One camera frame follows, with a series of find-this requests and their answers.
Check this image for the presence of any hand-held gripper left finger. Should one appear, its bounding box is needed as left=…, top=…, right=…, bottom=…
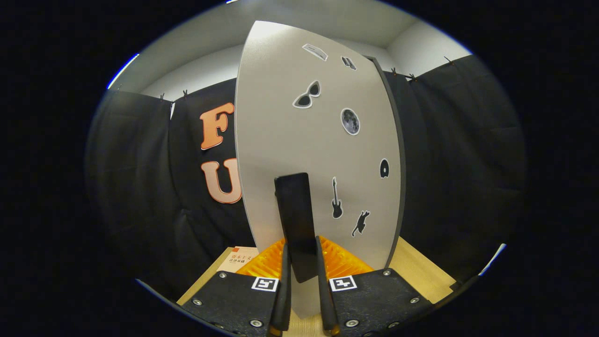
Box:
left=180, top=238, right=292, bottom=337

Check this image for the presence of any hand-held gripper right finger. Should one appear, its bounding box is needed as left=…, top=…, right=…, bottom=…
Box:
left=316, top=235, right=433, bottom=337

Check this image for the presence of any black door handle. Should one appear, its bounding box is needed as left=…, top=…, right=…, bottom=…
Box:
left=274, top=172, right=323, bottom=284

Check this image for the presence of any beige shoe cabinet door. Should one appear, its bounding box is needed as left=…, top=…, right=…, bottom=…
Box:
left=234, top=20, right=404, bottom=319

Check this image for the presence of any black backdrop cloth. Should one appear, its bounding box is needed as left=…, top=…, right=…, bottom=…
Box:
left=84, top=54, right=528, bottom=300

